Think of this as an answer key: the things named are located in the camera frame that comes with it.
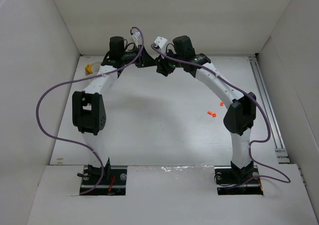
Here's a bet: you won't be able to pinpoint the yellow lego block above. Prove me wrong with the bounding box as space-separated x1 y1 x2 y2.
85 64 93 75

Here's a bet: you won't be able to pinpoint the small orange lego pieces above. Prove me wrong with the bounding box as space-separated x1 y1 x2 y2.
207 111 217 117

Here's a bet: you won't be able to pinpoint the white divided round container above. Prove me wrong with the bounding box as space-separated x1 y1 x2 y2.
85 61 102 77

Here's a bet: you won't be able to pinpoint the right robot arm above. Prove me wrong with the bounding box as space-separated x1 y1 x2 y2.
151 35 256 186

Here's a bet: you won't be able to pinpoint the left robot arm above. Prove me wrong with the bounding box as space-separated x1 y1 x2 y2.
72 36 155 168

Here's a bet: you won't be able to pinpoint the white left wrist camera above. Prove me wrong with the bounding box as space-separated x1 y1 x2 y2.
131 31 141 47

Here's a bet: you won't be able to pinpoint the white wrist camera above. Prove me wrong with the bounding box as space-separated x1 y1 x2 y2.
154 36 168 54
131 31 141 47

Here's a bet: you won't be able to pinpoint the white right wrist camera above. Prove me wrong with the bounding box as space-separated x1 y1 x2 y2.
154 36 168 54

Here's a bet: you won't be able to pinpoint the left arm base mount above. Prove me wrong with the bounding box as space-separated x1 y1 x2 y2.
77 166 127 196

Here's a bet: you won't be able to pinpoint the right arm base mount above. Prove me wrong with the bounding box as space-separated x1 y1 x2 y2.
214 166 264 196

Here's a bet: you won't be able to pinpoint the metal rail right side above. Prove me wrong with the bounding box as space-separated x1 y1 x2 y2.
248 55 291 164

